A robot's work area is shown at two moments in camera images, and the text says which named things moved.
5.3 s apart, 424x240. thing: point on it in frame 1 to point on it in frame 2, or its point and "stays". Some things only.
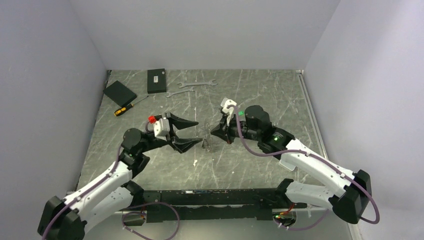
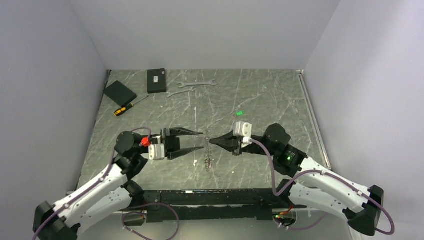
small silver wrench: (169, 94) stays
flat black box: (121, 95) stays
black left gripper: (181, 144) to (172, 143)
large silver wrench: (210, 82) stays
